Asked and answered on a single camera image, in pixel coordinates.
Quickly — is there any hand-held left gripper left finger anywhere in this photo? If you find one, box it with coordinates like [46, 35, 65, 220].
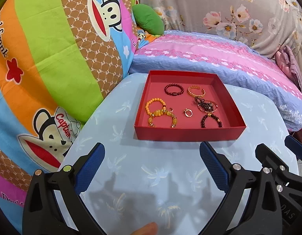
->
[22, 142, 105, 235]

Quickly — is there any green pillow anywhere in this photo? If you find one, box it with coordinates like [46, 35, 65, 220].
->
[132, 4, 165, 35]

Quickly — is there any colourful cartoon monkey blanket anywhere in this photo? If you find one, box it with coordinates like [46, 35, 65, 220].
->
[0, 0, 164, 233]

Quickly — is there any yellow-green bead bracelet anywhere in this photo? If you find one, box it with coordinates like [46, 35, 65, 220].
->
[147, 109, 179, 128]

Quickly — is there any grey floral blanket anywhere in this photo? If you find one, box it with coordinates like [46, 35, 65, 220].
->
[136, 0, 302, 61]

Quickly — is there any rose gold bangle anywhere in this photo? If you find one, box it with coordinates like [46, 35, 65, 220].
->
[196, 99, 219, 114]

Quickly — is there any dark wooden bead bracelet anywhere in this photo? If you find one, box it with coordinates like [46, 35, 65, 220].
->
[201, 113, 223, 129]

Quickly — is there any gold braided bangle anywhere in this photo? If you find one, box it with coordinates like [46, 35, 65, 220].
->
[187, 85, 206, 98]

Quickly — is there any garnet multi-strand bead bracelet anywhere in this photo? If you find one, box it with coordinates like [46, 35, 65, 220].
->
[194, 97, 215, 113]

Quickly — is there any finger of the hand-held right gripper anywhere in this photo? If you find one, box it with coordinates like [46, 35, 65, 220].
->
[284, 135, 302, 159]
[255, 144, 298, 179]

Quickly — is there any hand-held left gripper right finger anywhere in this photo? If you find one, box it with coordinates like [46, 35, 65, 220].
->
[197, 141, 286, 235]

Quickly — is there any pink blue striped pillow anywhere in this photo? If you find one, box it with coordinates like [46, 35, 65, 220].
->
[128, 29, 302, 131]

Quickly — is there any dark red bead bracelet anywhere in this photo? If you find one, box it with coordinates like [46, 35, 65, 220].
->
[164, 84, 184, 97]

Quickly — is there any orange-yellow bead bracelet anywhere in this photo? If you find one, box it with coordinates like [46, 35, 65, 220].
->
[145, 98, 167, 117]

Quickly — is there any red cardboard box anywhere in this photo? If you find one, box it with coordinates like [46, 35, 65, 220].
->
[134, 70, 247, 142]

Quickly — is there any pink crumpled cloth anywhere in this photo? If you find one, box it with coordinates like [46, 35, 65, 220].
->
[275, 45, 302, 93]

